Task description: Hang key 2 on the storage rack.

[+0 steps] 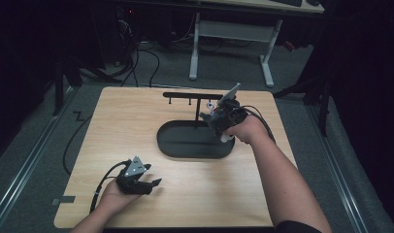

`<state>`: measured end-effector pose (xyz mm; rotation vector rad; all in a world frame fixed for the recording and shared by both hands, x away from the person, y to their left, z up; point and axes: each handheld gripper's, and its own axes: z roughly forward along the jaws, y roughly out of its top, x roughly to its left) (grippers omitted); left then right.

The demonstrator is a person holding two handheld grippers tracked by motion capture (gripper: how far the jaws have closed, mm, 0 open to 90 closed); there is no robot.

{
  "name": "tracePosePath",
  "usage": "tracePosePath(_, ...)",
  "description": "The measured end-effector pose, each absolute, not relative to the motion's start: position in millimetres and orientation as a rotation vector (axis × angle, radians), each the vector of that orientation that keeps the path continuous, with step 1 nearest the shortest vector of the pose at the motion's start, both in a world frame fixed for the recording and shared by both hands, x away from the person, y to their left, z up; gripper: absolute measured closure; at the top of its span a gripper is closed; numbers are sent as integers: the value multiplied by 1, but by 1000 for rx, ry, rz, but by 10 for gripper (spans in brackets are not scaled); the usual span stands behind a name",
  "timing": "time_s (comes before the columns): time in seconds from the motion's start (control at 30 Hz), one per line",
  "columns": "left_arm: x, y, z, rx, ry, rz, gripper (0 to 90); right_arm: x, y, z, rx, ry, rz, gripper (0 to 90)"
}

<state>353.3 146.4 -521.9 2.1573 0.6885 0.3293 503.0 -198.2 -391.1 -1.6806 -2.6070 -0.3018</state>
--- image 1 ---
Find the dark computer tower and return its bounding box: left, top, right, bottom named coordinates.
left=115, top=6, right=140, bottom=66

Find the black sleeve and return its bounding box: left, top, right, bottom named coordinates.
left=275, top=220, right=323, bottom=233

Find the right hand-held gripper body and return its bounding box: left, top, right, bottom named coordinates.
left=212, top=82, right=249, bottom=138

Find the black key holder stand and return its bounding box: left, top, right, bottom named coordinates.
left=156, top=91, right=237, bottom=160

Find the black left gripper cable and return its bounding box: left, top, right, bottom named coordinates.
left=89, top=159, right=132, bottom=214

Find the white-legged background desk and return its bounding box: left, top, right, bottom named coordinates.
left=188, top=0, right=325, bottom=88

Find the bundle of black cables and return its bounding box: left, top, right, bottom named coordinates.
left=118, top=18, right=161, bottom=88

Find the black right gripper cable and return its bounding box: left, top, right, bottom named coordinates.
left=241, top=104, right=278, bottom=144

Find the person's left hand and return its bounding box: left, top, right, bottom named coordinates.
left=99, top=179, right=143, bottom=216

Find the person's right hand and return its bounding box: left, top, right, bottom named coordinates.
left=223, top=115, right=271, bottom=146

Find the black keyboard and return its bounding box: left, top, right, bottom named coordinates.
left=271, top=0, right=304, bottom=8

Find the grey tape piece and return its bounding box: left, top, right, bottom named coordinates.
left=50, top=195, right=77, bottom=207

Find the metal floor rail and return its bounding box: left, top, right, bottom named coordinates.
left=306, top=105, right=370, bottom=233
left=0, top=86, right=77, bottom=229

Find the black floor cable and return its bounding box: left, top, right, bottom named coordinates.
left=62, top=111, right=94, bottom=176

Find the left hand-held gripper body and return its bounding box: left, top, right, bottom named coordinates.
left=115, top=155, right=154, bottom=196

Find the black floor stand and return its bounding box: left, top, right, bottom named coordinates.
left=273, top=76, right=333, bottom=137
left=52, top=52, right=84, bottom=117

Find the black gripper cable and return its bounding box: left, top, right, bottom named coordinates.
left=89, top=159, right=132, bottom=214
left=241, top=104, right=278, bottom=144

